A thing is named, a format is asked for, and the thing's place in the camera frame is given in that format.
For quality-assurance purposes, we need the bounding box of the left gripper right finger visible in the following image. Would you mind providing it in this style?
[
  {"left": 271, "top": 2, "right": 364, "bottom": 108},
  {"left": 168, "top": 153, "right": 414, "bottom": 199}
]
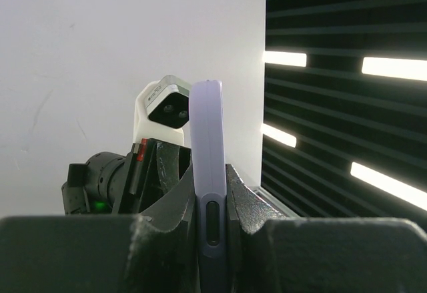
[{"left": 226, "top": 165, "right": 426, "bottom": 292}]

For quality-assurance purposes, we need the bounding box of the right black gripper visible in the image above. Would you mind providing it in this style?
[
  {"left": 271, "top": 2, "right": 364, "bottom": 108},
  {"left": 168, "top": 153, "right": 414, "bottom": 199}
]
[{"left": 112, "top": 138, "right": 191, "bottom": 214}]

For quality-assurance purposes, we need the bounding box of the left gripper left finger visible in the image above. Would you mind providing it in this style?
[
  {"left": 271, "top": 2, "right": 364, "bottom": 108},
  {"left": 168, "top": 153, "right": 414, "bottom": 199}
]
[{"left": 1, "top": 170, "right": 199, "bottom": 292}]

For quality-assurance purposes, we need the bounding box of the lilac silicone phone case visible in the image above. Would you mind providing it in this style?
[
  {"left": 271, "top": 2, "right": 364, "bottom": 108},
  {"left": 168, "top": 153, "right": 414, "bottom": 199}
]
[{"left": 189, "top": 81, "right": 228, "bottom": 292}]

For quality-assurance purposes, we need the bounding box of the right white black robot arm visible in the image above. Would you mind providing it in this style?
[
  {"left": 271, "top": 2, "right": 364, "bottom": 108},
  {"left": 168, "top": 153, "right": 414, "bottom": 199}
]
[{"left": 61, "top": 138, "right": 191, "bottom": 215}]

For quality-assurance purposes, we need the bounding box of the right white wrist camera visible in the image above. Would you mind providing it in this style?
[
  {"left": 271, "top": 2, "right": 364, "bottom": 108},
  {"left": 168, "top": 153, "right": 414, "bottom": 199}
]
[{"left": 133, "top": 75, "right": 191, "bottom": 146}]

